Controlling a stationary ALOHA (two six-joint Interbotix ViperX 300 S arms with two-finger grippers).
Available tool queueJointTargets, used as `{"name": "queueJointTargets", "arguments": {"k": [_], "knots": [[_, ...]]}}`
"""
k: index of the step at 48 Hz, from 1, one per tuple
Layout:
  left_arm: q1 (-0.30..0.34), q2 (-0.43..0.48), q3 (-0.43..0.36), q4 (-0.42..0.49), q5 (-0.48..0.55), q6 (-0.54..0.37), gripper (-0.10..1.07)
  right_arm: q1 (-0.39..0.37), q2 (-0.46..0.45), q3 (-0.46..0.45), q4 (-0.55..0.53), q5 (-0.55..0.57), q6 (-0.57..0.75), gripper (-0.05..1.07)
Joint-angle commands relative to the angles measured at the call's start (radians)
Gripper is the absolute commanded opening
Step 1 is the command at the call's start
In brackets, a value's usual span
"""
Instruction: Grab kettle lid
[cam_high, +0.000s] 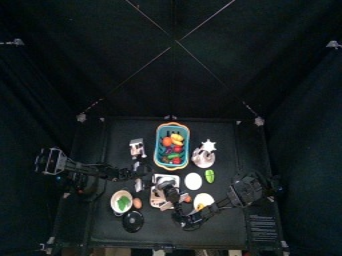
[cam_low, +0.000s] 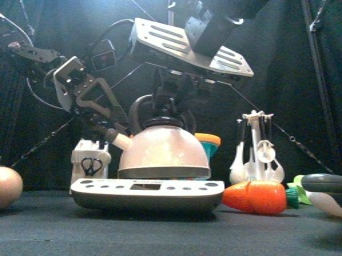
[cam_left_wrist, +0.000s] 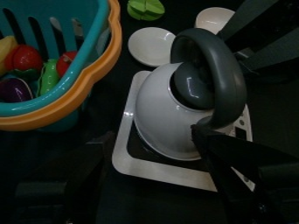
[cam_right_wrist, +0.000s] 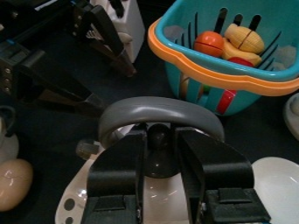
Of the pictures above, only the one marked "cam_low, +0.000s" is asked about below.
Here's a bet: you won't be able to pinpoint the beige round toy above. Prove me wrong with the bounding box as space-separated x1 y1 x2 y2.
0 165 25 211

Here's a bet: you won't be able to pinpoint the white toy knife block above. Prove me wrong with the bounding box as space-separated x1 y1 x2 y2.
69 137 113 185

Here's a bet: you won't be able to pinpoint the black frame pole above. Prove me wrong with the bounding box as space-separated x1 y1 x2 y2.
299 0 334 168

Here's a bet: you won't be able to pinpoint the light green cut toy vegetable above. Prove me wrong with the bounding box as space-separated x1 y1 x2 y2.
286 174 314 206

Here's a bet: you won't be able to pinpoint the white toy utensil rack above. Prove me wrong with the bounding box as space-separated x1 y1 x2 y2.
240 109 275 183

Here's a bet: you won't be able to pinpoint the white toy kettle grey handle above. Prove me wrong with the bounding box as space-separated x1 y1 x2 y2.
104 94 212 180

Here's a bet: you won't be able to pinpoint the thin diagonal brace rod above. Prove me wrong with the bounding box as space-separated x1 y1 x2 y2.
9 63 145 170
228 84 336 175

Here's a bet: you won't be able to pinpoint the white toy ladle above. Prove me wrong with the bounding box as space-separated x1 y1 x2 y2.
264 114 287 184

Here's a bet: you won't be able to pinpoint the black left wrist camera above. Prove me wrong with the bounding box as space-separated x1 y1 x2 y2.
89 38 119 72

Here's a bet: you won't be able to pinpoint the teal basket orange rim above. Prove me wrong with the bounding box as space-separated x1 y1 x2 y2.
192 132 223 160

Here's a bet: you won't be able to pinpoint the orange toy carrot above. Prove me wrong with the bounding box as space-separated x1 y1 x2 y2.
220 180 300 216

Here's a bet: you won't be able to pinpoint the white round toy utensil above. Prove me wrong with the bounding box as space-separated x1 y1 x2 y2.
256 139 278 165

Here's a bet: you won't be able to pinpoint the black toy scissors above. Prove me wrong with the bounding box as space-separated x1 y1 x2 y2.
80 157 104 178

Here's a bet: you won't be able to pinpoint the white toy spoon black handle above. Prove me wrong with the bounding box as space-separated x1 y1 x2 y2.
228 118 247 185

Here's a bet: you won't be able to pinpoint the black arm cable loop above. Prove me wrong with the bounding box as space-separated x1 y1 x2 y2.
85 17 136 65

